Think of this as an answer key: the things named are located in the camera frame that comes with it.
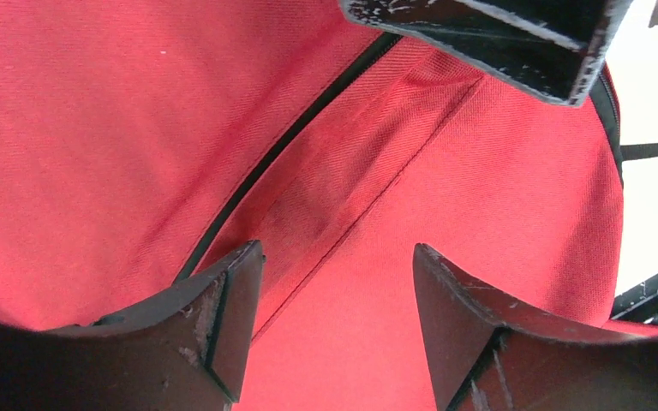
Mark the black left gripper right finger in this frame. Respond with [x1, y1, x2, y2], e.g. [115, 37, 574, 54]
[413, 244, 658, 410]

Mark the red student backpack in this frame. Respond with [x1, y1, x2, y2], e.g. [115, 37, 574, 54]
[0, 1, 658, 410]

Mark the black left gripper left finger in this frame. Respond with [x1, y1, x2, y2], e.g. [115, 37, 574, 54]
[0, 241, 265, 410]

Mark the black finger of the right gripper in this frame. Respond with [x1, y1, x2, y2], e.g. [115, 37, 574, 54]
[339, 0, 631, 106]

